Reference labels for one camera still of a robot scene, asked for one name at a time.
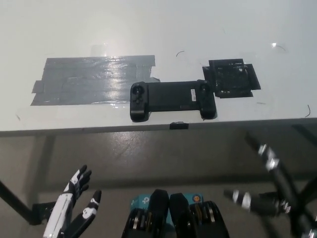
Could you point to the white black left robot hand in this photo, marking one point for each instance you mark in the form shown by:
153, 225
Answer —
60, 213

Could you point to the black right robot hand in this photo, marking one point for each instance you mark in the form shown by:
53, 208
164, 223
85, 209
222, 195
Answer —
289, 198

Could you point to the black mobile game controller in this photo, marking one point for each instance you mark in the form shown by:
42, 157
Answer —
168, 95

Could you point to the black robot body blocks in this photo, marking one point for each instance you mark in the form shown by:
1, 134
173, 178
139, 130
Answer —
180, 218

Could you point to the black diagonal table leg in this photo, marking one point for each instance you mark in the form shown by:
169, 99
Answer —
307, 135
15, 199

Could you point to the black tape patch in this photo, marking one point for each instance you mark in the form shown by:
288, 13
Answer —
231, 79

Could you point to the small black tape strip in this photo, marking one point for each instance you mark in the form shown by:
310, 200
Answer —
178, 126

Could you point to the black table leg bracket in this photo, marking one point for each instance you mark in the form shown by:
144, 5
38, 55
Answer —
40, 213

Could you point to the grey duct tape patch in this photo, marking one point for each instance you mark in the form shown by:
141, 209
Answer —
86, 79

